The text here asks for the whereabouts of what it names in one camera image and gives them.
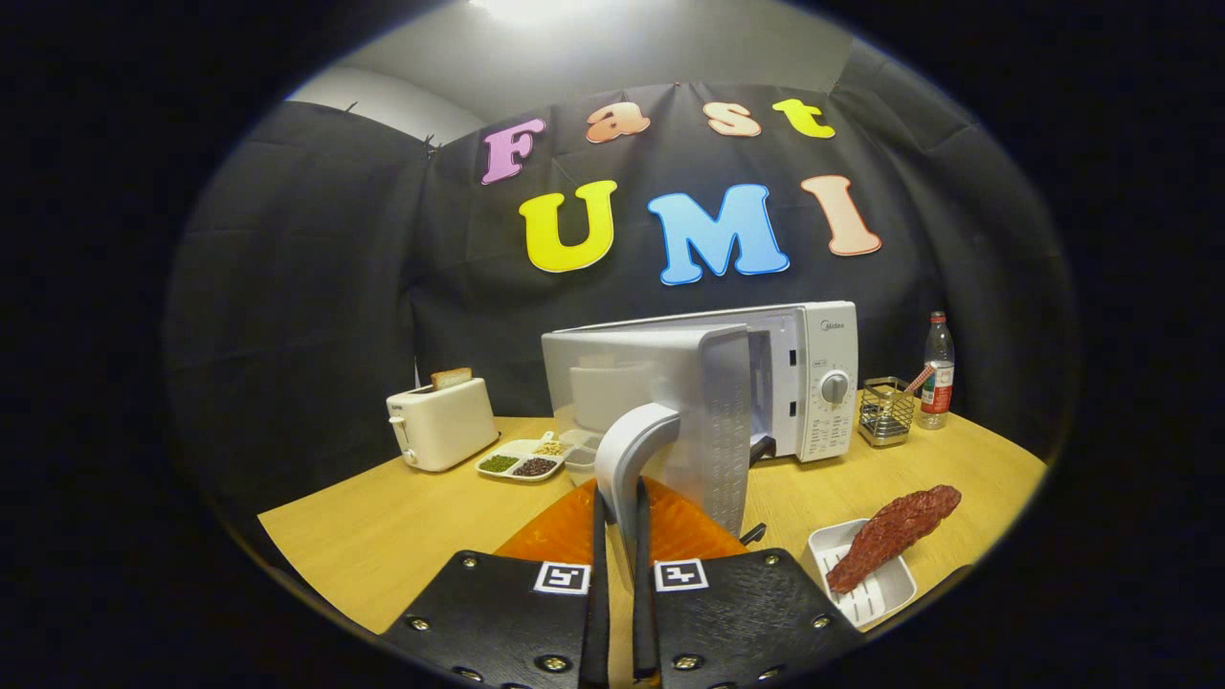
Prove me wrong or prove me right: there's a small white ribbed tray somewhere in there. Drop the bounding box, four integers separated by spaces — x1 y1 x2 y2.
807 519 918 630

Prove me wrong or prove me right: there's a clear plastic container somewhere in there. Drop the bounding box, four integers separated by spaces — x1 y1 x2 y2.
560 429 604 477

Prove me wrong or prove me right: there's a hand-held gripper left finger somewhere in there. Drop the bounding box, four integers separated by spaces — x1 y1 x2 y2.
381 477 613 689

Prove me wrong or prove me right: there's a metal wire holder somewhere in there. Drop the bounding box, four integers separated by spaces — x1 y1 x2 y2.
857 376 918 448

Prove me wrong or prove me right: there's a dark red meat strip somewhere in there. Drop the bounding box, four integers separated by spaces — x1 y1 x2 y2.
826 484 963 594

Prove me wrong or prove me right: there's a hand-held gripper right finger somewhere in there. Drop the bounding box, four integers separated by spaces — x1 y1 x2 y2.
632 477 867 689

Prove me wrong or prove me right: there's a white divided dish with beans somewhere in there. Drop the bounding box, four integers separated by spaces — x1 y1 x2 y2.
476 431 573 482

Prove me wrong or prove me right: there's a black backdrop cloth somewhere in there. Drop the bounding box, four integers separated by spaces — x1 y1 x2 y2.
163 43 1082 518

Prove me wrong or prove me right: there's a white toaster oven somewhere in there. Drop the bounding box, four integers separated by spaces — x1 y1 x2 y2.
541 300 859 594

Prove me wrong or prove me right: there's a clear plastic water bottle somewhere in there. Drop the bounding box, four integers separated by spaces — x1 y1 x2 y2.
919 311 956 430

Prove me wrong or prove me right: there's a white bread toaster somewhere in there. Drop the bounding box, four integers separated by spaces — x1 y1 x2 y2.
386 377 501 473

